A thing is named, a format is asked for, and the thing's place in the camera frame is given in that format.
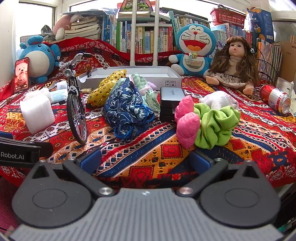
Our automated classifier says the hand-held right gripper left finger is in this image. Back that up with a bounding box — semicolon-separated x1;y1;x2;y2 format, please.
30;148;116;198

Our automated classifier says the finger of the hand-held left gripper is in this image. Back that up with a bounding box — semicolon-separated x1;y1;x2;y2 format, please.
0;137;53;158

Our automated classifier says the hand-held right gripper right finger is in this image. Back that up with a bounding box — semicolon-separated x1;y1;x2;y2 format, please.
176;149;266;198

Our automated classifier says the white foam block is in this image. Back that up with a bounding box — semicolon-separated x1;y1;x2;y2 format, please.
20;94;56;135

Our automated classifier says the blue face mask packet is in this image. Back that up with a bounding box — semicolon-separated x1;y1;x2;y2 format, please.
49;89;69;104

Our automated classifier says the white fluffy plush toy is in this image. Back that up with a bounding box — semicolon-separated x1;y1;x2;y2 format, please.
23;88;51;102

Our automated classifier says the blue floral cloth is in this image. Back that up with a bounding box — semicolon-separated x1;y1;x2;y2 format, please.
102;78;155;140

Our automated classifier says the yellow sequin pouch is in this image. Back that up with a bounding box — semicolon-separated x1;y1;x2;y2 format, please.
87;69;128;108

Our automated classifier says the green checkered cloth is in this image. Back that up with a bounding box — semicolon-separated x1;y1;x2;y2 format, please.
131;73;160;113

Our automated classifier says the white cardboard box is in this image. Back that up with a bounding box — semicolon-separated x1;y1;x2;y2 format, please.
77;66;183;90

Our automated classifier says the metal model bicycle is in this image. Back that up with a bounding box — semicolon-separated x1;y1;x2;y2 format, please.
58;53;92;144

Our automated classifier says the red patterned woven blanket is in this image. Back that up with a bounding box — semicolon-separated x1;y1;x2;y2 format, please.
0;38;296;188

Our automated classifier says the black power charger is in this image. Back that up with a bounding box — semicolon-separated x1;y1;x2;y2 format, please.
159;87;186;122

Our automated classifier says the smartphone with red screen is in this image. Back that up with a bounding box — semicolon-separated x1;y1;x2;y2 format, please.
14;57;30;94

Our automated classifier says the round blue plush toy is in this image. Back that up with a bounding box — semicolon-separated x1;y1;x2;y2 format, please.
19;35;62;84

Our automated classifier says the red soda can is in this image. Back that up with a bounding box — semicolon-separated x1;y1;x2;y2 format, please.
259;84;291;114

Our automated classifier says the brown haired doll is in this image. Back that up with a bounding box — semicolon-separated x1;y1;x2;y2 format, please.
203;36;261;95

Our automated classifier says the blue cat plush toy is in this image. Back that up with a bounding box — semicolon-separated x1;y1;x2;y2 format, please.
168;24;216;76

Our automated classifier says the grey cloth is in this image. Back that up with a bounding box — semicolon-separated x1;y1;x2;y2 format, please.
41;24;56;42

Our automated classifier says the row of thin booklets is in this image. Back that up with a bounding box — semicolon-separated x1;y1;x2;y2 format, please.
256;38;283;87

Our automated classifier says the pink white plush toy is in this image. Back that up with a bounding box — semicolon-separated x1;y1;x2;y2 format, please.
53;13;82;40

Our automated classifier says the stack of lying books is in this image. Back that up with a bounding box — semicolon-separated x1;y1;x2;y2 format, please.
64;16;102;40

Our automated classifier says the white pipe rack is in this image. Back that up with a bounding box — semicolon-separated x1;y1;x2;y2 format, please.
129;0;160;68

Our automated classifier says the row of upright books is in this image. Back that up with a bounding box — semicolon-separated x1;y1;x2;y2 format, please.
102;10;255;55

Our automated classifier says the brown cardboard box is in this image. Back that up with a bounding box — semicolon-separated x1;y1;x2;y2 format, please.
279;41;296;82

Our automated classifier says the red plastic basket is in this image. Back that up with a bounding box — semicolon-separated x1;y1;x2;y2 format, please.
210;8;246;29

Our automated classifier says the blue printed box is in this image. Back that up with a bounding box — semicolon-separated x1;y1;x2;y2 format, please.
246;6;275;44

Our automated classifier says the colourful paper house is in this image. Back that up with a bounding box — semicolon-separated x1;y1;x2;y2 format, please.
118;0;155;19

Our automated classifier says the beige cord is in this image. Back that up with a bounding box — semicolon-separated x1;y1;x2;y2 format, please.
0;95;15;110

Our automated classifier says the black cable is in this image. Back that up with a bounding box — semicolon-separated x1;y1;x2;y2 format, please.
255;46;279;87

